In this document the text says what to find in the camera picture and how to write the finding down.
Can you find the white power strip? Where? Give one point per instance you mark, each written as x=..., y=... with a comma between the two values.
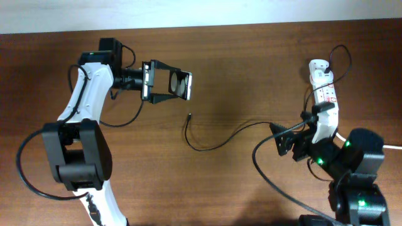
x=322, y=92

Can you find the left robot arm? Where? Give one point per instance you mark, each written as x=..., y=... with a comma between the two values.
x=77, y=150

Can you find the white USB charger adapter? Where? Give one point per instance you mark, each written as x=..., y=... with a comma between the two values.
x=319, y=77

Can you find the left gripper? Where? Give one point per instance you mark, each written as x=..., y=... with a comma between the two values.
x=148, y=74

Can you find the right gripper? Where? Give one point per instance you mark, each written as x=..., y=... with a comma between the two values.
x=303, y=139

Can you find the black Galaxy smartphone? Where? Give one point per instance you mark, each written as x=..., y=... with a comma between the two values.
x=180, y=84

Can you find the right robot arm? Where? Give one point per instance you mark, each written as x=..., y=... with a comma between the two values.
x=353, y=195

